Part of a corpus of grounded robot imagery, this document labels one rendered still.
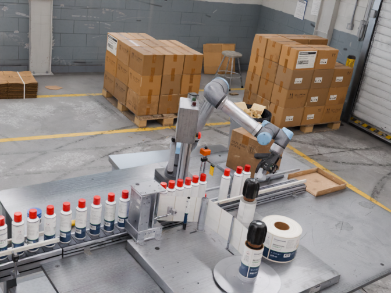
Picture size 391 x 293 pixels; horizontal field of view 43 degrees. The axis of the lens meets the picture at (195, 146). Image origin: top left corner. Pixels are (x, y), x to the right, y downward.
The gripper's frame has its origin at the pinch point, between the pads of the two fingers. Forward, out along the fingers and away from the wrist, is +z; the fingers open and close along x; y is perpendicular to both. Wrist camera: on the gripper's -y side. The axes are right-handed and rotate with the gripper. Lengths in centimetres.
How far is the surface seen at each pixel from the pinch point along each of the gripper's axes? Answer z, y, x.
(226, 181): 8.6, 2.1, -23.6
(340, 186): -24, 13, 66
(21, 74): 60, -462, 51
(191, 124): -9, 0, -67
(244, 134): -20.1, -31.3, 6.4
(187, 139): -1, -1, -63
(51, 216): 57, 2, -113
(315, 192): -12, 9, 50
